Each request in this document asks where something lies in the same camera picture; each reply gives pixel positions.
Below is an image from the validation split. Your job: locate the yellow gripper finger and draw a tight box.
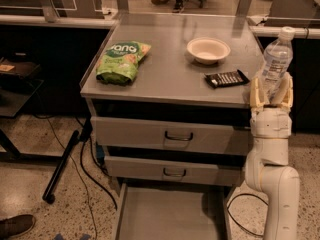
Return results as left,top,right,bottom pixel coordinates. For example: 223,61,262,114
250,77,267,110
271,72,293,112

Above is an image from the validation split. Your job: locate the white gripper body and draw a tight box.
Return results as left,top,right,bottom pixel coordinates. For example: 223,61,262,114
250,107,292,139

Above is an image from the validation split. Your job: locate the clear plastic water bottle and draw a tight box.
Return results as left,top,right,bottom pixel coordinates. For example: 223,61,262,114
259,26,295,103

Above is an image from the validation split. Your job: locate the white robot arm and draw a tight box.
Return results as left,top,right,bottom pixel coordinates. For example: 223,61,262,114
245,73,300,240

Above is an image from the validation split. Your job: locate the middle grey drawer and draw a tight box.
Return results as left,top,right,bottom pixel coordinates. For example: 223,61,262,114
105,156,244,186

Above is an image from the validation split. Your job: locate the grey drawer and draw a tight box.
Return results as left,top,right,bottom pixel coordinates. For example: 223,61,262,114
112,182,231,240
105,156,244,186
91,116,252,156

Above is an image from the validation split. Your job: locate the top grey drawer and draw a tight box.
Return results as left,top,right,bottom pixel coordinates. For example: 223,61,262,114
91,116,252,156

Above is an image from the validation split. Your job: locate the bottom grey drawer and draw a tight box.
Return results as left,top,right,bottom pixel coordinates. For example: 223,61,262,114
112,182,231,240

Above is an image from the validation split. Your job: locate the white paper bowl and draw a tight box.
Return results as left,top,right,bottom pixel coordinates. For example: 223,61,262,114
187,37,231,65

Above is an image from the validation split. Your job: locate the grey metal cabinet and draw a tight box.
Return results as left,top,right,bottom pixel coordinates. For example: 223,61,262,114
81,14,262,182

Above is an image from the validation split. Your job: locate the green chip bag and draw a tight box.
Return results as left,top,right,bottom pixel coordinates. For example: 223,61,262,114
96,41,151,85

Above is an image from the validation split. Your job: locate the black table leg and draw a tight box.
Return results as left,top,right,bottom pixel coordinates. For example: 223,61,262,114
42,130,79,204

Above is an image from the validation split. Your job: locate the dark side table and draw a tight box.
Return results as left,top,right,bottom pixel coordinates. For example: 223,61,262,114
0,58,43,161

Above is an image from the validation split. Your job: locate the black floor cable loop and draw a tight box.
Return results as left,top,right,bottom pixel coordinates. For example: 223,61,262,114
226,192,269,238

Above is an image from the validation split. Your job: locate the black cable left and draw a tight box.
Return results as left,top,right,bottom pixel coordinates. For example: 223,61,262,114
78,117,119,211

